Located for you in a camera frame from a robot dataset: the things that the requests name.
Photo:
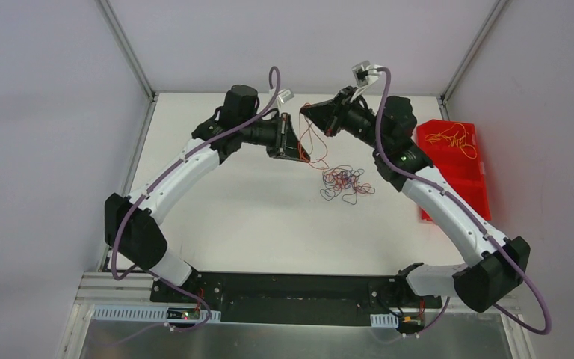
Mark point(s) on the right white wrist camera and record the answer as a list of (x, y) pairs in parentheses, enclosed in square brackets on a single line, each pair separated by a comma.
[(365, 74)]

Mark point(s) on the red plastic bin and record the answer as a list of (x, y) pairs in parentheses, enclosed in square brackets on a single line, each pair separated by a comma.
[(455, 150)]

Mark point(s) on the left controller board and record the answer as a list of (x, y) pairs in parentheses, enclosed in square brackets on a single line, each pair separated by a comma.
[(179, 314)]

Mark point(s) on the right controller board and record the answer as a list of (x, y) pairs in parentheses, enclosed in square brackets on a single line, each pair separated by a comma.
[(410, 326)]

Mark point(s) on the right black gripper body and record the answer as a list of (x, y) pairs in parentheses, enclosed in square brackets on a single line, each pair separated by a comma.
[(339, 114)]

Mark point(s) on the controller board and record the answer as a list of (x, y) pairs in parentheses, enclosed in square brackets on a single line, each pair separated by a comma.
[(179, 314), (410, 326)]

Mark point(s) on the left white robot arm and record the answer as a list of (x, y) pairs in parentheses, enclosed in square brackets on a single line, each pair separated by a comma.
[(132, 222)]

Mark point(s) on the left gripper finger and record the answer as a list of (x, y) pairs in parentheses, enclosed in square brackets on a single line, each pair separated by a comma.
[(289, 154), (288, 137)]

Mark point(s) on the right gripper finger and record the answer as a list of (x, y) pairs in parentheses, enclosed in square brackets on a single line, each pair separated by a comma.
[(323, 117), (330, 106)]

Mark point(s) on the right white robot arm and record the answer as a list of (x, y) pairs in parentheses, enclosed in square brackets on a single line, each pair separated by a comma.
[(493, 263)]

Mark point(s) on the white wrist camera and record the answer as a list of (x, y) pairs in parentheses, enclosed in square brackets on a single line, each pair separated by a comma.
[(284, 96), (365, 74)]

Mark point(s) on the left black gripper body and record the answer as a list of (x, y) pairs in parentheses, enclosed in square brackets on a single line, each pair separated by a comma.
[(283, 136)]

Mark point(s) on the aluminium frame rail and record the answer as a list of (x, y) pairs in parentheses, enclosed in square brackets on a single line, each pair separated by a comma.
[(135, 290)]

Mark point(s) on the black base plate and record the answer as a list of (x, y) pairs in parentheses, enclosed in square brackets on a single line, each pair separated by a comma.
[(296, 299)]

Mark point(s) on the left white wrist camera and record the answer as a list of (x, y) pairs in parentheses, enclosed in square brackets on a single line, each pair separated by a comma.
[(284, 96)]

